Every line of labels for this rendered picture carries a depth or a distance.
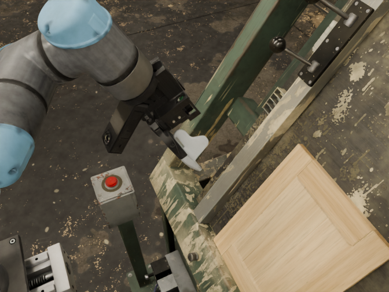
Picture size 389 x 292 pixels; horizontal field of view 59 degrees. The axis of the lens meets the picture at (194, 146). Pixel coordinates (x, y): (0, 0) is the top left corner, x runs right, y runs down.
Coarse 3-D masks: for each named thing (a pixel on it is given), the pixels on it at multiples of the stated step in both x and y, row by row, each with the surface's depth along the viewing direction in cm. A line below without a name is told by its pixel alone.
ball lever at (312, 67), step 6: (276, 36) 76; (270, 42) 76; (276, 42) 75; (282, 42) 75; (270, 48) 77; (276, 48) 76; (282, 48) 76; (294, 54) 78; (300, 60) 78; (306, 60) 79; (312, 66) 79; (318, 66) 79; (312, 72) 80
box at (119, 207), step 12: (120, 168) 118; (96, 180) 114; (96, 192) 112; (108, 192) 111; (120, 192) 111; (132, 192) 112; (108, 204) 111; (120, 204) 114; (132, 204) 117; (108, 216) 116; (120, 216) 119; (132, 216) 122
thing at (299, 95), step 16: (368, 0) 72; (384, 0) 70; (368, 32) 75; (352, 48) 77; (336, 64) 79; (320, 80) 80; (288, 96) 86; (304, 96) 82; (272, 112) 89; (288, 112) 85; (272, 128) 89; (288, 128) 89; (256, 144) 92; (272, 144) 92; (240, 160) 96; (256, 160) 94; (224, 176) 101; (240, 176) 97; (208, 192) 105; (224, 192) 100; (208, 208) 105
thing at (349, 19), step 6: (306, 0) 71; (312, 0) 70; (318, 0) 70; (324, 0) 71; (330, 6) 72; (336, 12) 73; (342, 12) 72; (348, 18) 73; (354, 18) 72; (348, 24) 73
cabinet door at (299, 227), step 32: (288, 160) 87; (256, 192) 94; (288, 192) 86; (320, 192) 79; (256, 224) 93; (288, 224) 86; (320, 224) 79; (352, 224) 73; (224, 256) 101; (256, 256) 92; (288, 256) 85; (320, 256) 78; (352, 256) 73; (384, 256) 68; (256, 288) 91; (288, 288) 84; (320, 288) 78
